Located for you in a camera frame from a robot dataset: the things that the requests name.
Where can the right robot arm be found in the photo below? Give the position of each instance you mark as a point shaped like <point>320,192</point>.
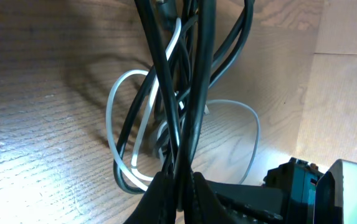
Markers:
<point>297,192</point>

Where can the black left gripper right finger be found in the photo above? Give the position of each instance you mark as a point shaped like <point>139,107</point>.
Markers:
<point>202,205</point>

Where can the cardboard piece at edge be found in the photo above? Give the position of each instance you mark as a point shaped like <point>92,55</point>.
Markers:
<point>328,129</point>

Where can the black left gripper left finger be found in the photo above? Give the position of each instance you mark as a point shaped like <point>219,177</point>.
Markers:
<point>157,204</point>

